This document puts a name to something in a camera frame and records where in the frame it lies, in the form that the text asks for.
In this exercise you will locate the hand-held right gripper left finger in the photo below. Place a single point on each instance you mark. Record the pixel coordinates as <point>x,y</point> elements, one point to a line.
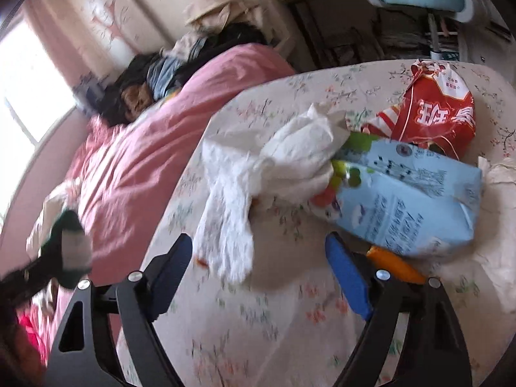
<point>169,278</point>

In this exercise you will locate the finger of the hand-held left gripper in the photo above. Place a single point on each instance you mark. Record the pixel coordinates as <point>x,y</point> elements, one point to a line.
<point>36,272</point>

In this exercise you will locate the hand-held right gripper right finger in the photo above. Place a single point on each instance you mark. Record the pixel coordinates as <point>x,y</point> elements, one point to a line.
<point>348,278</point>

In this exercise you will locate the green wrapper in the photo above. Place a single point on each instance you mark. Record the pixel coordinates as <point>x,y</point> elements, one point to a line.
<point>70,221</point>

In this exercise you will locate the white tissue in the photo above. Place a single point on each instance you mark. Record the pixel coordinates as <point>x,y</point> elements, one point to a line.
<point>302,153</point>

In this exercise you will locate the curved orange peel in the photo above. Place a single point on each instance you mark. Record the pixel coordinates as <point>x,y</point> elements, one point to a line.
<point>397,264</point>

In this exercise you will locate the white garment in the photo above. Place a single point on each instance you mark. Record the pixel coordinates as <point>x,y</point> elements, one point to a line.
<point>44,213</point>

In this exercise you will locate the light blue milk carton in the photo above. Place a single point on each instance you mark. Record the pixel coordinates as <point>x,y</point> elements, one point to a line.
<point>403,209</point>

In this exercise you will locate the floral tablecloth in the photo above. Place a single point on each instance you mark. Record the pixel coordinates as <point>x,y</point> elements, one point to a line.
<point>274,330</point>

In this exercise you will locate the pink duvet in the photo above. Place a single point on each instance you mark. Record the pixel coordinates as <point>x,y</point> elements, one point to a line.
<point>153,149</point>

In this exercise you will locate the brown garment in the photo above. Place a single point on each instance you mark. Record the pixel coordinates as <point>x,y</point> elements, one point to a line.
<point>137,103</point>

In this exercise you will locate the window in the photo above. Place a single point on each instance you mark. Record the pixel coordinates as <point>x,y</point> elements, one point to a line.
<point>28,88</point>

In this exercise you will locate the crumpled white paper wrapper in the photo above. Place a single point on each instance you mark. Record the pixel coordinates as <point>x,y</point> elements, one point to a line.
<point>502,171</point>

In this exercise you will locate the red snack bag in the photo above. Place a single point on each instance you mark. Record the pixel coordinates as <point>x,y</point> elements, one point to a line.
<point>435,105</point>

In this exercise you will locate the blue jeans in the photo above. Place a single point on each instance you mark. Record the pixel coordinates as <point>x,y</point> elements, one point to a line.
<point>163,74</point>

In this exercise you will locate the pink curtain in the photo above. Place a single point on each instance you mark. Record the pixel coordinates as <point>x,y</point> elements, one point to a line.
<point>52,48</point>

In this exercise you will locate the white grey cloth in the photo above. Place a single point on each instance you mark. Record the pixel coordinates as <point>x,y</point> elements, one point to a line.
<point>183,46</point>

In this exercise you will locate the beige bag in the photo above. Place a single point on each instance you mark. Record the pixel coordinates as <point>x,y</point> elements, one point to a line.
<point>217,12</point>

